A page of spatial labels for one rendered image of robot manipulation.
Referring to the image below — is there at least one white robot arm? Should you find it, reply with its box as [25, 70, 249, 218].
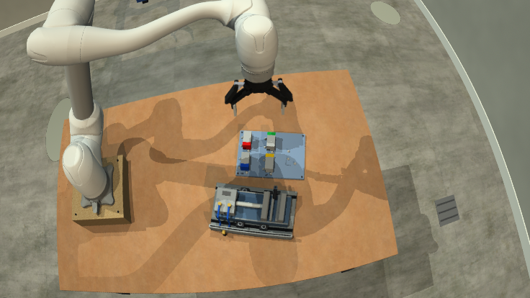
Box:
[27, 0, 278, 215]

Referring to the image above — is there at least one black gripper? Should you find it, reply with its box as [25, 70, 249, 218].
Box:
[225, 78, 293, 117]

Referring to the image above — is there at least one grey blank with yellow end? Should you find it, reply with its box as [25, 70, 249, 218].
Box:
[265, 153, 274, 173]

